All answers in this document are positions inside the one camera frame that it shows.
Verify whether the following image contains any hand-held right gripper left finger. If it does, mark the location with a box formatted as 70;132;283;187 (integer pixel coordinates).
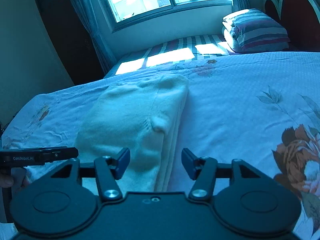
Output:
50;147;131;202

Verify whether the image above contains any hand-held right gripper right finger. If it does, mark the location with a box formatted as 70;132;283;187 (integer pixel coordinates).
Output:
181;148;266;202

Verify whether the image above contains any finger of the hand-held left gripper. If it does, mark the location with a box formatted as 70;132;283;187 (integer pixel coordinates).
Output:
41;146;79;161

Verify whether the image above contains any white knit sweater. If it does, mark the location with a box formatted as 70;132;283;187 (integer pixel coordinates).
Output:
74;74;189;193

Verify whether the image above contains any person's left hand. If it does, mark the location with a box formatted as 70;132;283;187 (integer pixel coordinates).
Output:
0;167;31;188

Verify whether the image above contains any floral light blanket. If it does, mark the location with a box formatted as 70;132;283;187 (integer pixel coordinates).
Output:
0;51;320;240

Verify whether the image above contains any striped bed sheet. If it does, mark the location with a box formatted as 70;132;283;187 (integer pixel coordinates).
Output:
103;34;250;79

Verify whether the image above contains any dark wooden wardrobe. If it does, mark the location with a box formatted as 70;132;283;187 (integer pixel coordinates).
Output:
35;0;105;86

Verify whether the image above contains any long grey curtain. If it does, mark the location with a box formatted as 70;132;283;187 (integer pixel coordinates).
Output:
61;0;118;74

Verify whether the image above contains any folded striped quilt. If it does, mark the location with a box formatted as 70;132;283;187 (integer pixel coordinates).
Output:
222;8;291;54

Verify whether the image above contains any dark red scalloped headboard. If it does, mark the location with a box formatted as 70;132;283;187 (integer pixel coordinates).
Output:
262;0;320;53

